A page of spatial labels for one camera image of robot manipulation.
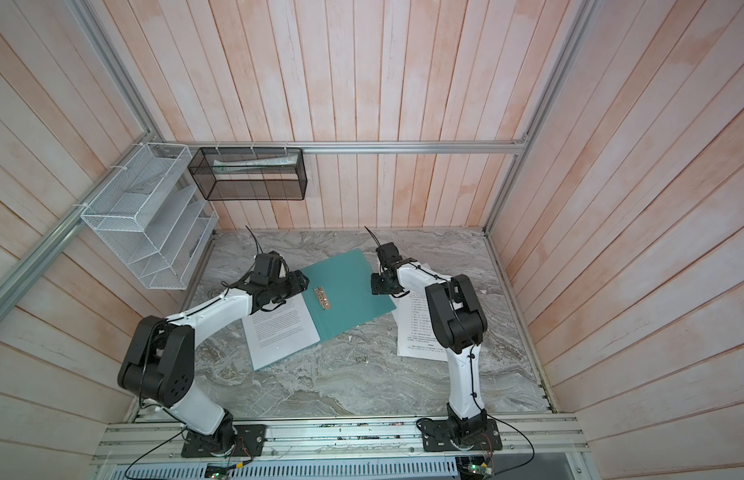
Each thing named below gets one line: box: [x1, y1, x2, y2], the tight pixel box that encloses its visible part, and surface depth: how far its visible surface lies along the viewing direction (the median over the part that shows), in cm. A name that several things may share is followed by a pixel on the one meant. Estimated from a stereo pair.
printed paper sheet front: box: [242, 293, 321, 371], surface depth 94 cm
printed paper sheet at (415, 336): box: [392, 289, 449, 362], surface depth 94 cm
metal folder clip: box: [312, 286, 332, 310], surface depth 102 cm
